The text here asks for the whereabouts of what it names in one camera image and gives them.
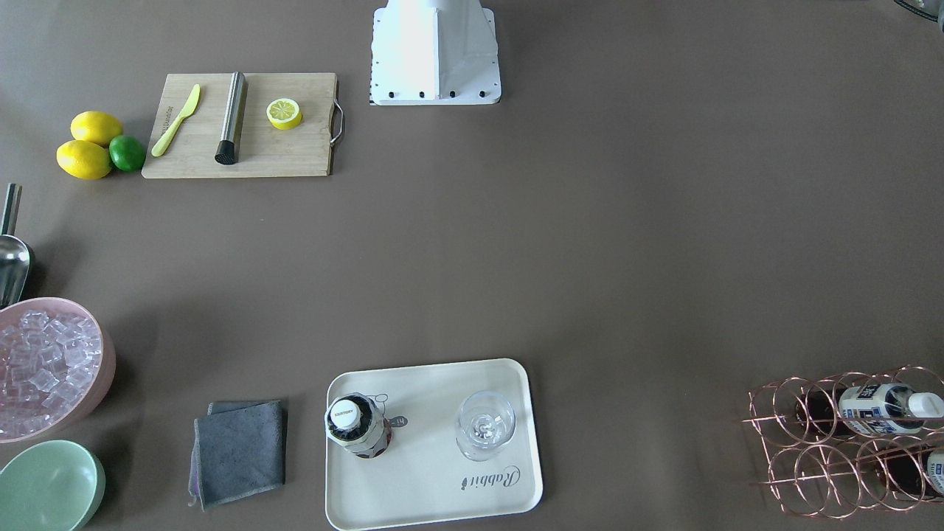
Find yellow plastic knife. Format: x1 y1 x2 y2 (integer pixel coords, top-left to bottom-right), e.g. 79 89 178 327
150 84 201 157

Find clear wine glass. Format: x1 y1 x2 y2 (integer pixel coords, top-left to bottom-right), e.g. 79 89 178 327
455 390 517 462

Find grey folded cloth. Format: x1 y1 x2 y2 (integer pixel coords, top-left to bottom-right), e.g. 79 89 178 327
188 400 286 511

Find green lime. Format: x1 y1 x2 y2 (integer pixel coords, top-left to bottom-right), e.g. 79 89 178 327
108 135 148 172

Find upper whole lemon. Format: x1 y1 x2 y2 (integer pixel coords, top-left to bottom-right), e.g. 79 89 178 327
69 111 124 148

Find bamboo cutting board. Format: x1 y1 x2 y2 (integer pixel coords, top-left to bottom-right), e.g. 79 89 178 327
141 72 339 179

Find half lemon slice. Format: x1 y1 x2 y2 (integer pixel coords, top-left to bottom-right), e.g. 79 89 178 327
265 97 303 131

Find tea bottle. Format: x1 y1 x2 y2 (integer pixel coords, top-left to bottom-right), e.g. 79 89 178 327
794 383 943 438
324 392 392 459
880 445 943 499

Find steel ice scoop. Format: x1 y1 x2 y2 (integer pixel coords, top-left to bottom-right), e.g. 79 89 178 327
1 184 33 308

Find cream tray with bear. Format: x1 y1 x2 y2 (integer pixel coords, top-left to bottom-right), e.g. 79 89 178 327
324 358 544 530

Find copper wire bottle basket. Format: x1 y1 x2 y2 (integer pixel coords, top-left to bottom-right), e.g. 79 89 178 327
745 365 942 520

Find mint green bowl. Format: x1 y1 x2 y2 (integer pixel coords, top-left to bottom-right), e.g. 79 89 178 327
1 440 105 530

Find lower whole lemon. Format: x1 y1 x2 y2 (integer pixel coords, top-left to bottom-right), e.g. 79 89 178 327
56 140 114 179

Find whole lemon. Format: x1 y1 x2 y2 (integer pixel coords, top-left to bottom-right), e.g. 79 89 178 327
56 140 114 179
69 111 124 148

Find pink bowl of ice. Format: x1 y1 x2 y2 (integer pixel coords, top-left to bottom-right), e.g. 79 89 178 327
1 298 116 444

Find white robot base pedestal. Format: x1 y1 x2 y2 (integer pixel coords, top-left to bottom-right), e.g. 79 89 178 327
369 1 502 105

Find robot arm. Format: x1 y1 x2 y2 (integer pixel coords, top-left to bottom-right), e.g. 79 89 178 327
895 0 943 32

